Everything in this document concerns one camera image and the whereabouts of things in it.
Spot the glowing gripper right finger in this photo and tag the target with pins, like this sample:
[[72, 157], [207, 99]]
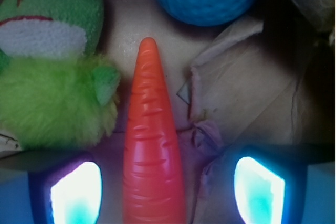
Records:
[[269, 184]]

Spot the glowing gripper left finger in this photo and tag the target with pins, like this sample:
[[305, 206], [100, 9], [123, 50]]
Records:
[[66, 187]]

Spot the orange plastic toy carrot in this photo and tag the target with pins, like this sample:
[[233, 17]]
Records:
[[153, 184]]

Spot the green plush frog toy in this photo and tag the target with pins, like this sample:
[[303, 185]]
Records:
[[56, 90]]

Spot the brown paper bag bin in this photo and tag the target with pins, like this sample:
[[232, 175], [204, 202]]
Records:
[[268, 77]]

